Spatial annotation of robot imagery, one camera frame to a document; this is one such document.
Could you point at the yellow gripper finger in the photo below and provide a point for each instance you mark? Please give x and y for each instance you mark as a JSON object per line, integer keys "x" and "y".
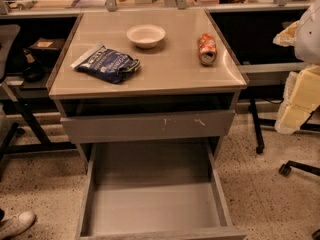
{"x": 286, "y": 37}
{"x": 301, "y": 97}

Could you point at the blue chip bag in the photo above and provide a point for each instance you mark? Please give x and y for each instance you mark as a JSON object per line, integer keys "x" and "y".
{"x": 106, "y": 64}

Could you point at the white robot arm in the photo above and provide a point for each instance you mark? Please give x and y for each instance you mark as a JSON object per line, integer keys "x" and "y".
{"x": 307, "y": 37}

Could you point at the closed top drawer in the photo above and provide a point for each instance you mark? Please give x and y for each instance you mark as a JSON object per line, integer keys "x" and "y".
{"x": 149, "y": 126}

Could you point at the grey drawer cabinet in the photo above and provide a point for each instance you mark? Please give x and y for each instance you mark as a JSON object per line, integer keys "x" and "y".
{"x": 170, "y": 79}

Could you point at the open middle drawer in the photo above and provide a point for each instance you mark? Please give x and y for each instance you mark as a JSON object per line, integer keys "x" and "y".
{"x": 158, "y": 190}

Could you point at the orange soda can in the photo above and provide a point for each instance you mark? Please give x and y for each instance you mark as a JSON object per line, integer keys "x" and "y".
{"x": 207, "y": 51}

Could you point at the white paper bowl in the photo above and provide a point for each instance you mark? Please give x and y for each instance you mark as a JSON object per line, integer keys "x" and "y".
{"x": 146, "y": 36}

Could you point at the black box on shelf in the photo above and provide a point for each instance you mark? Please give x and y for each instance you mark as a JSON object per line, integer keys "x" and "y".
{"x": 47, "y": 51}

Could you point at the black bottle on shelf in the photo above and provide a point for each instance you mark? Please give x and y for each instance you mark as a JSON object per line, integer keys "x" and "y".
{"x": 34, "y": 71}

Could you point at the black office chair left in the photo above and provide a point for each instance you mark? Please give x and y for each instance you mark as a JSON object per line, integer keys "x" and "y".
{"x": 8, "y": 34}

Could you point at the white sneaker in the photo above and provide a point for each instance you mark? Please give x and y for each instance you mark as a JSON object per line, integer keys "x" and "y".
{"x": 17, "y": 224}

